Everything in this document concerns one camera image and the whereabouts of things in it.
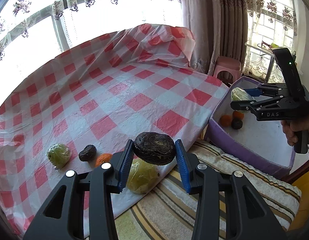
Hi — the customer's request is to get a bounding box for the small green pear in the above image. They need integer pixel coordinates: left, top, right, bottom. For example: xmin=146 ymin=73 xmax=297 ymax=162
xmin=47 ymin=143 xmax=72 ymax=169

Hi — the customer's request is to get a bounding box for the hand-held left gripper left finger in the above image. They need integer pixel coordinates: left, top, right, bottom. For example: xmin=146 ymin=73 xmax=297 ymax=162
xmin=23 ymin=139 xmax=134 ymax=240

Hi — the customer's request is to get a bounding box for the striped towel blanket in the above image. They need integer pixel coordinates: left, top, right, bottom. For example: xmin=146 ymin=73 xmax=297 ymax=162
xmin=114 ymin=140 xmax=302 ymax=240

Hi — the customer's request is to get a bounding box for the large yellow-green pear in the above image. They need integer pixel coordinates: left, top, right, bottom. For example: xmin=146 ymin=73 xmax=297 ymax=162
xmin=126 ymin=159 xmax=160 ymax=195

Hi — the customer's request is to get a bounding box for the pale green pear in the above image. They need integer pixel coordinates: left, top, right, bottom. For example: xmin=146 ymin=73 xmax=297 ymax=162
xmin=231 ymin=87 xmax=255 ymax=112

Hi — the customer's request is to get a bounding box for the person's right hand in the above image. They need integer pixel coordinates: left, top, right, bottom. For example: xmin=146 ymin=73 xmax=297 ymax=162
xmin=282 ymin=120 xmax=299 ymax=147

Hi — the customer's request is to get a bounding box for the purple cardboard box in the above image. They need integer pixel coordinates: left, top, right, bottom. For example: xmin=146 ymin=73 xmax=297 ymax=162
xmin=203 ymin=76 xmax=296 ymax=180

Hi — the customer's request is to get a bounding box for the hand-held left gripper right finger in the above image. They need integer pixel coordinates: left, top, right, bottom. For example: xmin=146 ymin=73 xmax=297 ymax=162
xmin=175 ymin=139 xmax=281 ymax=240

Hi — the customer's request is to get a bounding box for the red white checked plastic tablecloth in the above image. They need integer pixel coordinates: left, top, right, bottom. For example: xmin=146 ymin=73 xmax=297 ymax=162
xmin=0 ymin=23 xmax=231 ymax=238

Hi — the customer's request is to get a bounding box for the patterned brown drape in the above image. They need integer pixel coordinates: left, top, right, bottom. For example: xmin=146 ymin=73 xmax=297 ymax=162
xmin=182 ymin=0 xmax=249 ymax=77

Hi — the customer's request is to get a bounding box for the large orange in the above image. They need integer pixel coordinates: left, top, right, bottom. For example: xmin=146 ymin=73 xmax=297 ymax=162
xmin=220 ymin=115 xmax=233 ymax=127

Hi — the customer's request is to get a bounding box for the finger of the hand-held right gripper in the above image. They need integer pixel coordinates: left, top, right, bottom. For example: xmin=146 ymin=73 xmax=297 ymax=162
xmin=230 ymin=95 xmax=282 ymax=117
xmin=244 ymin=83 xmax=286 ymax=98

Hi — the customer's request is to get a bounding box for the glass side table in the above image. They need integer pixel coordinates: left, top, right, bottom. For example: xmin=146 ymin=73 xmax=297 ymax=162
xmin=246 ymin=40 xmax=280 ymax=83

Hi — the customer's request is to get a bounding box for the pink plastic stool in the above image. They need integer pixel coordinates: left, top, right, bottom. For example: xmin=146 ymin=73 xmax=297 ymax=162
xmin=213 ymin=56 xmax=242 ymax=85

